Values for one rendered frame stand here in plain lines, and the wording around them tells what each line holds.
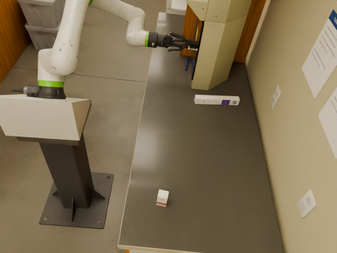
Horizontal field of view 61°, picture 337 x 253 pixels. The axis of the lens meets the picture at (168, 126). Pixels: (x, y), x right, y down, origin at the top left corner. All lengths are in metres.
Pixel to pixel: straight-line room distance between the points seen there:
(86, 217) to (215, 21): 1.66
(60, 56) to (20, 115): 0.35
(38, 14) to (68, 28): 2.30
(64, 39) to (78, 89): 1.93
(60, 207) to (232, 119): 1.48
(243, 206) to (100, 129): 1.81
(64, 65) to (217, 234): 1.01
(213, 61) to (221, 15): 0.29
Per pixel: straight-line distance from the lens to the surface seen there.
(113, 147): 2.71
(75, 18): 1.45
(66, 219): 2.38
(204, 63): 1.77
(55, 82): 1.55
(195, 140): 1.58
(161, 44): 1.79
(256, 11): 2.06
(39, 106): 1.44
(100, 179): 2.50
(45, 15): 3.71
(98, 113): 3.01
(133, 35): 1.78
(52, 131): 1.56
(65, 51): 1.41
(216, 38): 1.69
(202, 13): 1.61
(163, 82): 1.90
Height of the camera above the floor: 2.14
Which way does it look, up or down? 48 degrees down
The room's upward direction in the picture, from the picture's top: 8 degrees clockwise
